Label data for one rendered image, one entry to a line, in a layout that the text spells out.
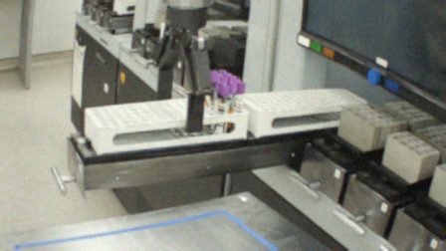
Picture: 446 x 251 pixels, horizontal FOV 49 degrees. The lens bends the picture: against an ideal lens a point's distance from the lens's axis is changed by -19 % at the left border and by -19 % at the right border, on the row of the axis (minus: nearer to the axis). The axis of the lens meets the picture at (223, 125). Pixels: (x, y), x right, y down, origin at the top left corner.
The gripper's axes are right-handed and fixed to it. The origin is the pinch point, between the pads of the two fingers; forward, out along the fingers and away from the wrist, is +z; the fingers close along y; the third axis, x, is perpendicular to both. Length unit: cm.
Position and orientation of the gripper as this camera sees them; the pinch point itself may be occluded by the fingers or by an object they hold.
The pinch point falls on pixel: (177, 112)
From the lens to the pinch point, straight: 107.8
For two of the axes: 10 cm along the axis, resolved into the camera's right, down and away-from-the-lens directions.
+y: 4.7, 3.6, -8.1
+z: -0.8, 9.3, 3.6
